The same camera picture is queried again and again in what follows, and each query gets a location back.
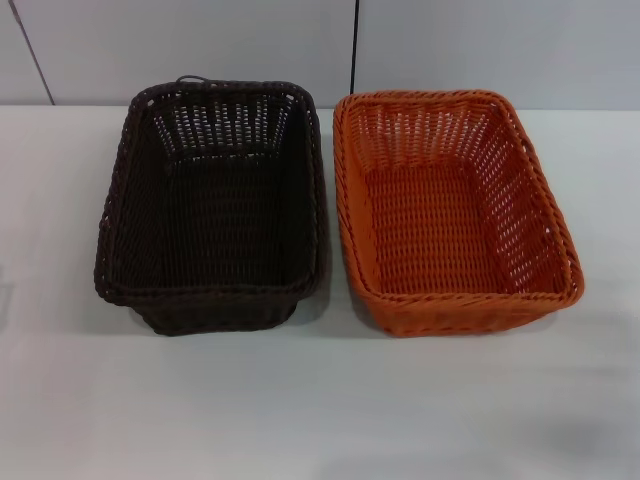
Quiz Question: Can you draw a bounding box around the dark brown wicker basket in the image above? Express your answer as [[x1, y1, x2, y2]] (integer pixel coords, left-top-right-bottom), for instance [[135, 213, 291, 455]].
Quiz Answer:
[[93, 74, 331, 337]]

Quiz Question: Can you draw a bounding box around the orange wicker basket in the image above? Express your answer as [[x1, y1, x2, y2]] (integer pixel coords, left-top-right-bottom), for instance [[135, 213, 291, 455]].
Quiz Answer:
[[332, 89, 586, 342]]

